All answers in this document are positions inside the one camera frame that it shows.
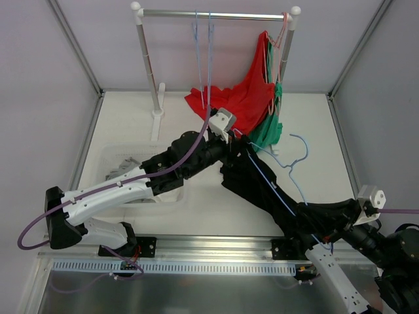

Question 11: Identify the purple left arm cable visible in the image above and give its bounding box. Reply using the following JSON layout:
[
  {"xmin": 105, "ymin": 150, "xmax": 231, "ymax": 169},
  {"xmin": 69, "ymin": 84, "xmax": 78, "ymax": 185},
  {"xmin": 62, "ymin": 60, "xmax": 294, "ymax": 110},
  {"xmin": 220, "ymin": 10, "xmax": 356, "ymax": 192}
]
[{"xmin": 16, "ymin": 107, "xmax": 212, "ymax": 292}]

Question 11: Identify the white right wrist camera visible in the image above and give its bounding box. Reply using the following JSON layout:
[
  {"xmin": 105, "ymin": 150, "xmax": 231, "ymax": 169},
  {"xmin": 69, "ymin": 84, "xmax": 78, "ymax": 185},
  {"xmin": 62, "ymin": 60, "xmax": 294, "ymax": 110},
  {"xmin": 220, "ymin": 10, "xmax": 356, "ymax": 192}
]
[{"xmin": 354, "ymin": 185, "xmax": 386, "ymax": 226}]

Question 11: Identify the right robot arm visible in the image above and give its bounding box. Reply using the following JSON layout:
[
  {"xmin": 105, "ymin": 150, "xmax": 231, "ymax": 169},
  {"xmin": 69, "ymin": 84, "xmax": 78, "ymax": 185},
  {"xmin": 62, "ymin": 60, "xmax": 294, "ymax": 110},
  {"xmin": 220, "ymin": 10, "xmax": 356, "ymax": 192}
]
[{"xmin": 292, "ymin": 223, "xmax": 418, "ymax": 313}]

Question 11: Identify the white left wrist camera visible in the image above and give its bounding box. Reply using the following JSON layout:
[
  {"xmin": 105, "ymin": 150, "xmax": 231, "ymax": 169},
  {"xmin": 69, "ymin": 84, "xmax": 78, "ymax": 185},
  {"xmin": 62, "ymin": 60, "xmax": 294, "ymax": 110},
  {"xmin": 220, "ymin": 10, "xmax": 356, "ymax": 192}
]
[{"xmin": 209, "ymin": 108, "xmax": 236, "ymax": 143}]

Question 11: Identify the red tank top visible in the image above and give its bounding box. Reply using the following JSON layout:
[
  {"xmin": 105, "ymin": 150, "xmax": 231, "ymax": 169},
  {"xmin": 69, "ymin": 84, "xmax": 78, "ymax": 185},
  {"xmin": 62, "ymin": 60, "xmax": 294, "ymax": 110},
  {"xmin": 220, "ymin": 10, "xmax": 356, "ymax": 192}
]
[{"xmin": 225, "ymin": 31, "xmax": 275, "ymax": 135}]

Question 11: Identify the green tank top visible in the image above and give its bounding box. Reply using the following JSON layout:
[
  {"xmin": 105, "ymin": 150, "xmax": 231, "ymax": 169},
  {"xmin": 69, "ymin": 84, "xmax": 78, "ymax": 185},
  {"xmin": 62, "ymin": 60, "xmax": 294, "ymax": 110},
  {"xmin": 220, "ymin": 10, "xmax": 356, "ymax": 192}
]
[{"xmin": 249, "ymin": 36, "xmax": 283, "ymax": 148}]

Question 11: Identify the red garment on table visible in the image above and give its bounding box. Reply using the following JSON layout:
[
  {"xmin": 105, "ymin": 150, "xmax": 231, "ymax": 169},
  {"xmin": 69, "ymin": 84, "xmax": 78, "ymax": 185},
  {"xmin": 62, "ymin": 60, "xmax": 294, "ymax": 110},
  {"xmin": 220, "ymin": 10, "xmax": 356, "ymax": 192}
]
[{"xmin": 185, "ymin": 86, "xmax": 232, "ymax": 120}]

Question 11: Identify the grey tank top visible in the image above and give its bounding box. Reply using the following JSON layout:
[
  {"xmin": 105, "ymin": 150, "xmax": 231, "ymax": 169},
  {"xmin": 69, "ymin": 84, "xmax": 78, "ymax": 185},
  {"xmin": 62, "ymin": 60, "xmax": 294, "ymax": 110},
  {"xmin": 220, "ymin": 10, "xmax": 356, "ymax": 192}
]
[{"xmin": 105, "ymin": 157, "xmax": 140, "ymax": 181}]

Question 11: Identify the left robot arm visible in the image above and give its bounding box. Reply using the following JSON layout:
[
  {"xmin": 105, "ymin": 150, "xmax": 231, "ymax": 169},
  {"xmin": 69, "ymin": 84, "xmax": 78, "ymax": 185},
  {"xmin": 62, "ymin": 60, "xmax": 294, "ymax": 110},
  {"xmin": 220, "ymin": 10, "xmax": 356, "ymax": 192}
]
[{"xmin": 45, "ymin": 131, "xmax": 244, "ymax": 257}]

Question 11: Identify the black tank top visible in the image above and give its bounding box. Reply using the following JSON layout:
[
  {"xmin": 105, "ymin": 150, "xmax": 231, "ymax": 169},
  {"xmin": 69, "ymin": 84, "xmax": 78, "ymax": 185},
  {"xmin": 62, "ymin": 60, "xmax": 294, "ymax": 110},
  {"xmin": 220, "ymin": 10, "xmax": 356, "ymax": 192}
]
[{"xmin": 220, "ymin": 136, "xmax": 361, "ymax": 245}]

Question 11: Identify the light blue wire hanger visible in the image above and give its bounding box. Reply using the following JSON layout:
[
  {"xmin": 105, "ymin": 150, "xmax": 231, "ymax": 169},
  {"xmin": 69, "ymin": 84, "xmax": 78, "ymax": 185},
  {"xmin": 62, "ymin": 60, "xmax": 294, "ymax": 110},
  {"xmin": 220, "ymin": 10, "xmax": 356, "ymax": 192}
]
[{"xmin": 191, "ymin": 11, "xmax": 205, "ymax": 109}]

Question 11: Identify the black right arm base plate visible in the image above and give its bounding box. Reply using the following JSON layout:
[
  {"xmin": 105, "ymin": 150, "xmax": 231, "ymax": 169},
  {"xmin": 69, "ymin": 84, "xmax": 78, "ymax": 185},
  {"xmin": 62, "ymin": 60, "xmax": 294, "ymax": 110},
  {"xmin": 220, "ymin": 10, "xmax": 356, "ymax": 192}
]
[{"xmin": 270, "ymin": 237, "xmax": 332, "ymax": 260}]

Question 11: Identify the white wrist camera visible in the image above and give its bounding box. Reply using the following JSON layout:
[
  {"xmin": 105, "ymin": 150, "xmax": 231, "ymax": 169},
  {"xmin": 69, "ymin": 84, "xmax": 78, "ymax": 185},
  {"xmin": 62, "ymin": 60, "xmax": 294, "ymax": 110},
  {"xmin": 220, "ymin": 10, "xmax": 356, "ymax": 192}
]
[
  {"xmin": 354, "ymin": 185, "xmax": 386, "ymax": 226},
  {"xmin": 209, "ymin": 108, "xmax": 236, "ymax": 143}
]

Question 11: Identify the white plastic perforated basket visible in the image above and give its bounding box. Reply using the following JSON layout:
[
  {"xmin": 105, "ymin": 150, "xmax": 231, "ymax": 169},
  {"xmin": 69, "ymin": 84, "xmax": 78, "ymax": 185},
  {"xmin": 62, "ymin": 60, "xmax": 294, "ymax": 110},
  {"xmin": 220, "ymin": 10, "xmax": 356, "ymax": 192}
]
[{"xmin": 90, "ymin": 141, "xmax": 189, "ymax": 218}]

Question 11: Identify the white clothes rack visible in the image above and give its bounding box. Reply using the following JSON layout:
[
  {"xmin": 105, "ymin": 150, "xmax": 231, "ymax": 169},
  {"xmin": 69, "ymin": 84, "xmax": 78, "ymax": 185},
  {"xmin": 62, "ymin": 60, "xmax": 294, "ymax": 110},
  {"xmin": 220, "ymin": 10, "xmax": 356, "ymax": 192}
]
[{"xmin": 130, "ymin": 1, "xmax": 301, "ymax": 154}]

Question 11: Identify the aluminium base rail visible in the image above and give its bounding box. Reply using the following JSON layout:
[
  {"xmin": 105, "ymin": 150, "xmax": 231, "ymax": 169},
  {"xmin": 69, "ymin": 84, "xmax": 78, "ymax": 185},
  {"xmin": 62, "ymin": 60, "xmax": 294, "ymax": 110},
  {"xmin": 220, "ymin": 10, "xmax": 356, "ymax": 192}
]
[{"xmin": 37, "ymin": 232, "xmax": 392, "ymax": 264}]

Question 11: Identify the pink wire hanger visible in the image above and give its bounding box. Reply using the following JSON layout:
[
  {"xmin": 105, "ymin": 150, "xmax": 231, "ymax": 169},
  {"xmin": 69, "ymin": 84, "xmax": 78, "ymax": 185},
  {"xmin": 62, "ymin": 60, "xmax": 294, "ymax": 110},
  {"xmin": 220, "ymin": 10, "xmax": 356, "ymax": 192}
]
[{"xmin": 266, "ymin": 12, "xmax": 292, "ymax": 116}]

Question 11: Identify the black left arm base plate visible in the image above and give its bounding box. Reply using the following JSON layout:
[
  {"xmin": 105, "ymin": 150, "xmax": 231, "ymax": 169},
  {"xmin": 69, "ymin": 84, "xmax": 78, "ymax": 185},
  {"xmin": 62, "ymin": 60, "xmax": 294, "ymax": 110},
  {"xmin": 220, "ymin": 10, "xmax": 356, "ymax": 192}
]
[{"xmin": 112, "ymin": 236, "xmax": 157, "ymax": 258}]

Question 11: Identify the white tank top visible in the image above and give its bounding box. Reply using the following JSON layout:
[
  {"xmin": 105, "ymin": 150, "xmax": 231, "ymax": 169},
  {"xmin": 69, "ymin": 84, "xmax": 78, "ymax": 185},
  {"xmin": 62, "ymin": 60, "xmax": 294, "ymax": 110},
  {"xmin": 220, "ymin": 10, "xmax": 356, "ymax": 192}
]
[{"xmin": 153, "ymin": 188, "xmax": 183, "ymax": 203}]

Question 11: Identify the white slotted cable duct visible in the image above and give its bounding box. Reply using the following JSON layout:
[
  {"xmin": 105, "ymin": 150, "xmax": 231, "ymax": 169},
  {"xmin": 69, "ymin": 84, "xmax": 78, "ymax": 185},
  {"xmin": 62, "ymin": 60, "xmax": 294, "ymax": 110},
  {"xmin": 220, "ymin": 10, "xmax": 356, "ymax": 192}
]
[{"xmin": 52, "ymin": 259, "xmax": 297, "ymax": 277}]

